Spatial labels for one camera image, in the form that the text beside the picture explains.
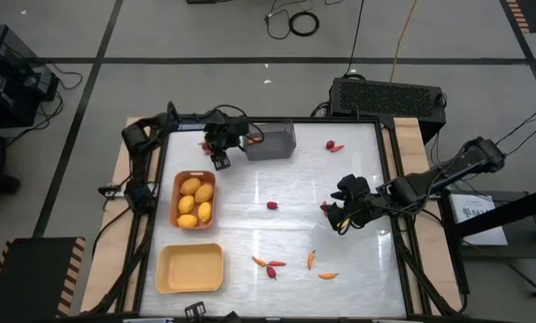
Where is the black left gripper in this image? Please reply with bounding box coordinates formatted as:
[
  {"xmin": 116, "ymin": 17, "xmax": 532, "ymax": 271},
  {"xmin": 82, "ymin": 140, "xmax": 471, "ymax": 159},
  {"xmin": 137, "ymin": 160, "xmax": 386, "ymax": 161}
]
[{"xmin": 203, "ymin": 109, "xmax": 251, "ymax": 153}]

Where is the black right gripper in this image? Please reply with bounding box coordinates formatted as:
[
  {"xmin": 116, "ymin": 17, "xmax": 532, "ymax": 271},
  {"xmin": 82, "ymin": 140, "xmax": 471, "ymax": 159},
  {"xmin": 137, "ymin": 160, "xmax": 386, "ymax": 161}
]
[{"xmin": 326, "ymin": 174, "xmax": 385, "ymax": 234}]

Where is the grey plastic basket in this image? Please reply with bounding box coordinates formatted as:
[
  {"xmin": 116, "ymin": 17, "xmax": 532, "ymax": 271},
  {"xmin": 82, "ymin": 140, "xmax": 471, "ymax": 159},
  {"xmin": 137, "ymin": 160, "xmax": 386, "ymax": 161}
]
[{"xmin": 242, "ymin": 118, "xmax": 297, "ymax": 162}]

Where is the orange plastic basket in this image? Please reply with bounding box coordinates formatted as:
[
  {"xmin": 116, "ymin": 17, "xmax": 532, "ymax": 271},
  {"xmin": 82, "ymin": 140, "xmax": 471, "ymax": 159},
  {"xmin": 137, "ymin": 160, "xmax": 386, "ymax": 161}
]
[{"xmin": 168, "ymin": 170, "xmax": 218, "ymax": 231}]

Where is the black perforated computer case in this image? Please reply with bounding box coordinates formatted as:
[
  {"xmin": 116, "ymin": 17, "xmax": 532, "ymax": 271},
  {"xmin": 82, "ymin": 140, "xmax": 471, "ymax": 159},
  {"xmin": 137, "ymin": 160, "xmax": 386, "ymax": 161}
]
[{"xmin": 329, "ymin": 76, "xmax": 447, "ymax": 144}]

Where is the white printed sign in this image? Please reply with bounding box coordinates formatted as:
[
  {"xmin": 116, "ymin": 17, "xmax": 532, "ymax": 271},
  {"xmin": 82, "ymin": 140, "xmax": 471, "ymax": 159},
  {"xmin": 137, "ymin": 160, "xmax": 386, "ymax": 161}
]
[{"xmin": 449, "ymin": 192, "xmax": 509, "ymax": 247}]

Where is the yellow plastic tray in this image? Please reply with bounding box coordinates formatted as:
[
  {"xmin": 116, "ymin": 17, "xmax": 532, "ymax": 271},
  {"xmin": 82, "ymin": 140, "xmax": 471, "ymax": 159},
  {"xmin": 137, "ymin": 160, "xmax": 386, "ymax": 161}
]
[{"xmin": 154, "ymin": 242, "xmax": 225, "ymax": 295}]

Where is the light wooden base board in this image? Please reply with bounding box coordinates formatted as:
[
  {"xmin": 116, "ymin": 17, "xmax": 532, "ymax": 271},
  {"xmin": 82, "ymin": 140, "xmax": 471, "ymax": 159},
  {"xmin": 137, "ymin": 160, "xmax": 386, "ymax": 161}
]
[{"xmin": 79, "ymin": 116, "xmax": 464, "ymax": 315}]

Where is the black metal beam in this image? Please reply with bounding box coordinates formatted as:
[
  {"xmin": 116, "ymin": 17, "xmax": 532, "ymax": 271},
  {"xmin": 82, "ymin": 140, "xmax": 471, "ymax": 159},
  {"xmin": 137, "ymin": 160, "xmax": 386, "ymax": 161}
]
[{"xmin": 446, "ymin": 183, "xmax": 536, "ymax": 239}]

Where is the dark grey side table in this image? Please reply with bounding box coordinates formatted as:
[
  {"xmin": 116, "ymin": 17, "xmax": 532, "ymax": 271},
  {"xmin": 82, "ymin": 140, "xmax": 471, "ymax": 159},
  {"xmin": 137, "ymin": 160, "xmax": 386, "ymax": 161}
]
[{"xmin": 437, "ymin": 190, "xmax": 536, "ymax": 297}]

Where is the black equipment rack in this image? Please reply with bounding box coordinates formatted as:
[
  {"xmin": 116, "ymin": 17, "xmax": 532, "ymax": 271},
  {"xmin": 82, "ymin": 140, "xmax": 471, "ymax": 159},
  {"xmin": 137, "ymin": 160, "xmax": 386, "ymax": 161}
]
[{"xmin": 0, "ymin": 22, "xmax": 61, "ymax": 129}]

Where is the black metal table frame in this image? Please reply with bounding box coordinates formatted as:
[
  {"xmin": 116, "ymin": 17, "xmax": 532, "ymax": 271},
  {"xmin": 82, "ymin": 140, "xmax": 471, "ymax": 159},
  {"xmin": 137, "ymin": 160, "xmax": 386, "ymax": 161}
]
[{"xmin": 87, "ymin": 100, "xmax": 470, "ymax": 323}]

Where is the black cable with plug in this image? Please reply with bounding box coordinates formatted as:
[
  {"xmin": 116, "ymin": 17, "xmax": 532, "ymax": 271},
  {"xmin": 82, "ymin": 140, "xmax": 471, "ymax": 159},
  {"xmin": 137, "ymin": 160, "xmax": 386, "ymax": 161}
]
[{"xmin": 264, "ymin": 0, "xmax": 316, "ymax": 40}]

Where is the coiled black cable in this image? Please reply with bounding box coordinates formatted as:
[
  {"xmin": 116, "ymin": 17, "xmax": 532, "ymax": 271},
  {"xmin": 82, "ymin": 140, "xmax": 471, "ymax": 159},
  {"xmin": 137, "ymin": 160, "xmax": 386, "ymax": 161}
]
[{"xmin": 287, "ymin": 10, "xmax": 321, "ymax": 38}]

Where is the long black floor cable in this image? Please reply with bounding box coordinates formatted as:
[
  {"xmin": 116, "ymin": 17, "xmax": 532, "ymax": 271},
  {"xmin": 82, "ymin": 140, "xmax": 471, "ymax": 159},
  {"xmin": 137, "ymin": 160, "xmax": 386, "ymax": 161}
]
[{"xmin": 342, "ymin": 0, "xmax": 366, "ymax": 77}]

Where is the yellow floor cable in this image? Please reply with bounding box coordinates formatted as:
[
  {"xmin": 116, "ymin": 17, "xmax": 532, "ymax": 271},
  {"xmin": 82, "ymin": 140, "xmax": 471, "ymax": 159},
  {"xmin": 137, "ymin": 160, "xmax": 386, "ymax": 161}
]
[{"xmin": 389, "ymin": 0, "xmax": 419, "ymax": 84}]

